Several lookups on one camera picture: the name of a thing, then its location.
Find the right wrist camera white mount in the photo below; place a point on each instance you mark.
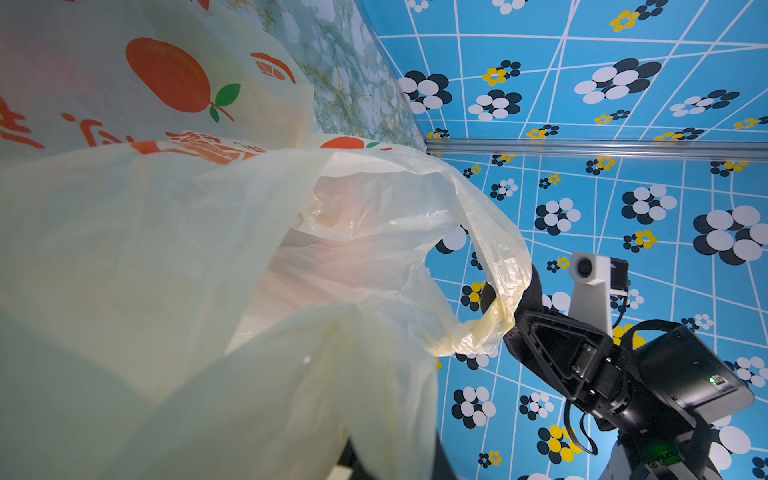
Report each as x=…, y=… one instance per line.
x=597, y=278

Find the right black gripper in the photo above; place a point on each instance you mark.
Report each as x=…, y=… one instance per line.
x=577, y=360

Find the cream printed plastic bag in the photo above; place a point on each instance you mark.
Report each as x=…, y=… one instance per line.
x=194, y=285

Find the right aluminium corner post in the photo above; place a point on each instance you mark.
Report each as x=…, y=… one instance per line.
x=662, y=150

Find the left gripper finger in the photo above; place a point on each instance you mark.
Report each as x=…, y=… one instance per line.
x=442, y=469

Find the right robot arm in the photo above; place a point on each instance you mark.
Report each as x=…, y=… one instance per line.
x=662, y=398

